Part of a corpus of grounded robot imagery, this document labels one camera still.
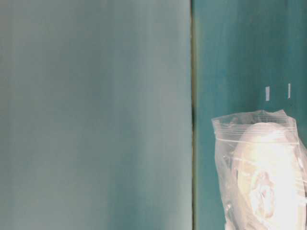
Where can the clear plastic zip bag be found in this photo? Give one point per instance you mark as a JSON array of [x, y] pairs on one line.
[[228, 130]]

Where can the white component tape reel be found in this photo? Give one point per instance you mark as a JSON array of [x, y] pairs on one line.
[[269, 178]]

